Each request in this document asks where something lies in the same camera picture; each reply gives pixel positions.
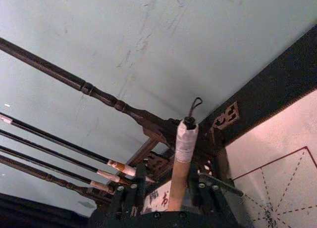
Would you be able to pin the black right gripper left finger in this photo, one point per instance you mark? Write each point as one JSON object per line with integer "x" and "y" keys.
{"x": 140, "y": 186}

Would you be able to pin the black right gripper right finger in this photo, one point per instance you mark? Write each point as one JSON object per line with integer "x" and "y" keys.
{"x": 213, "y": 184}

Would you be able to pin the wooden brush with white tape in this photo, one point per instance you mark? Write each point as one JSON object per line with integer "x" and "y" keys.
{"x": 182, "y": 151}

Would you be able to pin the white paper with red grid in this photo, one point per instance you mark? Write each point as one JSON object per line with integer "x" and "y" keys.
{"x": 277, "y": 139}

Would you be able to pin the black brush with amber ferrule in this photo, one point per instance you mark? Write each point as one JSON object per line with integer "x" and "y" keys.
{"x": 62, "y": 141}

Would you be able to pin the black brush with white ferrule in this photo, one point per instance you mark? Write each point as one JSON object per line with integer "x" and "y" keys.
{"x": 49, "y": 166}
{"x": 49, "y": 151}

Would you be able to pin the dark wooden brush rack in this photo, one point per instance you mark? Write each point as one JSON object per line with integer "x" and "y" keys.
{"x": 84, "y": 88}

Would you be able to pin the black felt cloth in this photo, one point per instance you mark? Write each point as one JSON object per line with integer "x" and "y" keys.
{"x": 284, "y": 89}

